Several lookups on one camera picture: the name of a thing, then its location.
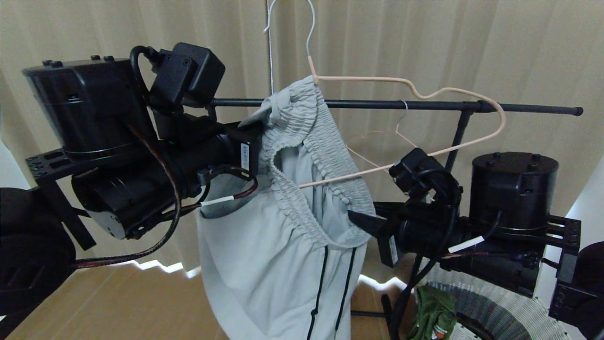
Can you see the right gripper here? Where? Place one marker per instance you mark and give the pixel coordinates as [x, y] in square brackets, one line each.
[424, 231]

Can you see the beige curtain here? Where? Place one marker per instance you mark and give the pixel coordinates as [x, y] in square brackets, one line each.
[472, 47]

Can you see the white laundry basket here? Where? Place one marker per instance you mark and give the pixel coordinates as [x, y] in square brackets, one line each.
[500, 316]

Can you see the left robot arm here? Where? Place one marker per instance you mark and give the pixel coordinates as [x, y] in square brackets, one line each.
[89, 108]

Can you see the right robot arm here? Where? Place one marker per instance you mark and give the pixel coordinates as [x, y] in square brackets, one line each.
[514, 189]

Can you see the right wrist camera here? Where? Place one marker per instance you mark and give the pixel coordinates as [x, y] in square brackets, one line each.
[415, 170]

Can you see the pale grey shorts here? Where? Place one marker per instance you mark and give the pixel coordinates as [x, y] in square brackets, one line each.
[259, 264]

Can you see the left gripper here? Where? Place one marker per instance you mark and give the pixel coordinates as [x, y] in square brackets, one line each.
[155, 184]

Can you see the green printed shirt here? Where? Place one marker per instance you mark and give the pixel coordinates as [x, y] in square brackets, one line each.
[432, 311]

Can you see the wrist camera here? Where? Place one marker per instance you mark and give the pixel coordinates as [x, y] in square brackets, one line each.
[415, 170]
[203, 71]

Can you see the black clothes rack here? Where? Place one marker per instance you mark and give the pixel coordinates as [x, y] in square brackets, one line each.
[424, 105]

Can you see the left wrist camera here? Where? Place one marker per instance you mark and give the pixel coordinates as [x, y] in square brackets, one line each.
[203, 71]

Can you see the pink clothes hanger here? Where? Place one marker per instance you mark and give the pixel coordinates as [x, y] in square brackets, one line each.
[368, 78]
[398, 127]

